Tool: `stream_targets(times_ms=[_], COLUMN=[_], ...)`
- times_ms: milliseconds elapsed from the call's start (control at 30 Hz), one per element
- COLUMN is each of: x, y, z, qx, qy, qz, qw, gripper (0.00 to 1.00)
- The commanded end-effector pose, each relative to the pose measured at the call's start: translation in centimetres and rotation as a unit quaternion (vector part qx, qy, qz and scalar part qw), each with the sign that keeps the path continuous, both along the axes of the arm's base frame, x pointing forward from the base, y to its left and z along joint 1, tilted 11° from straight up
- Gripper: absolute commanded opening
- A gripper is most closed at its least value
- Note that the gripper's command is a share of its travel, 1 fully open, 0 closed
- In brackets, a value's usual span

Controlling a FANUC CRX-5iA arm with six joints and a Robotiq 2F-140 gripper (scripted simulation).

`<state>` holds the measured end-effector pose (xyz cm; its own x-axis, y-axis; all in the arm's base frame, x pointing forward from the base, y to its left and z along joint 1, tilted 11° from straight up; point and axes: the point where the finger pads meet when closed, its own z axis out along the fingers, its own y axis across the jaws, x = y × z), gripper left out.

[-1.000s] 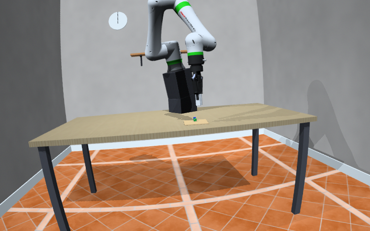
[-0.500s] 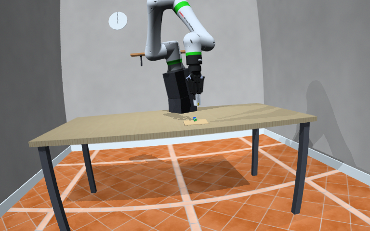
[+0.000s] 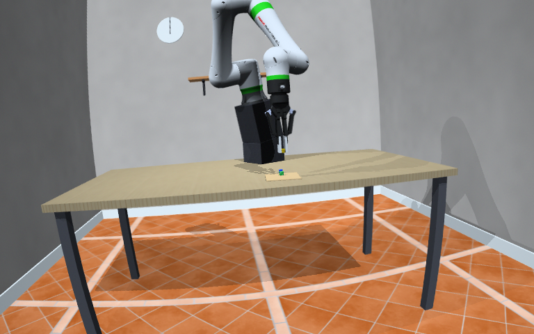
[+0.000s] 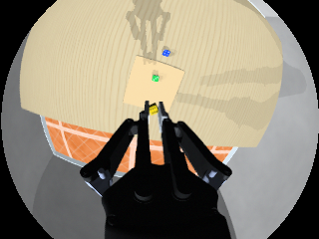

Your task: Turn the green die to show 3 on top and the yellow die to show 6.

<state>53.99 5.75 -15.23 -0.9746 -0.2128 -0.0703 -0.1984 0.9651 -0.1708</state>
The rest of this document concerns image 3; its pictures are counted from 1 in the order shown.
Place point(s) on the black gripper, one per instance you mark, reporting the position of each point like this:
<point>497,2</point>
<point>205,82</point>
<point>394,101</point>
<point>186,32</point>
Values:
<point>279,107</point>

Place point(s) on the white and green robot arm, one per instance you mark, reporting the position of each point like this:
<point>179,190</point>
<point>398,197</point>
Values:
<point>278,62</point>

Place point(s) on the beige square mat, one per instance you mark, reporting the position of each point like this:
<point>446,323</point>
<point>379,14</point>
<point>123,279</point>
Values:
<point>286,176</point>

